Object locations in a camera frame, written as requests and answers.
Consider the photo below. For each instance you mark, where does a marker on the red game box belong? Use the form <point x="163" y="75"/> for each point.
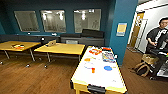
<point x="95" y="51"/>

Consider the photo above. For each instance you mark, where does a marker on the black sofa cushion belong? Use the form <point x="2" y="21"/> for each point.
<point x="92" y="33"/>

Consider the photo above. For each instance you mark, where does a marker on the red flat case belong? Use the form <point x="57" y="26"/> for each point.
<point x="107" y="49"/>

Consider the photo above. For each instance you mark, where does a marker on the orange plastic cup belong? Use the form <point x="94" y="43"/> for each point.
<point x="93" y="70"/>

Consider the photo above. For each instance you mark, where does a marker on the colourful game box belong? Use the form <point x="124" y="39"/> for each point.
<point x="109" y="57"/>

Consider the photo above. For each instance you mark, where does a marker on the blue round plate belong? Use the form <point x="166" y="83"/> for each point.
<point x="108" y="68"/>

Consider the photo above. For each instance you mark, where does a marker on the tan cardboard stand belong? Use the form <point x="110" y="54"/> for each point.
<point x="51" y="43"/>

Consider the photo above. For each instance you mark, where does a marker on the white table with dishes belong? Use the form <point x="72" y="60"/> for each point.
<point x="96" y="78"/>

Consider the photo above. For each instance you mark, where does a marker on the wooden door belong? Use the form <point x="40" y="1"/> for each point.
<point x="136" y="30"/>

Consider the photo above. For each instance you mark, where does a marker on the brown backpack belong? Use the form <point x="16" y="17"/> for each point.
<point x="142" y="70"/>

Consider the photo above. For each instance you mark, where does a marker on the orange item on table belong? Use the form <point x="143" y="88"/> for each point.
<point x="18" y="47"/>

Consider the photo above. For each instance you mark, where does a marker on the cardboard box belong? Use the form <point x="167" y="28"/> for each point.
<point x="150" y="59"/>

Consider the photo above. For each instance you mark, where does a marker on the person in black shirt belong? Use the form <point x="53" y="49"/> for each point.
<point x="156" y="36"/>

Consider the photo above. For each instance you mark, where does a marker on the yellow framed wall sign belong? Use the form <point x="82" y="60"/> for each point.
<point x="121" y="29"/>

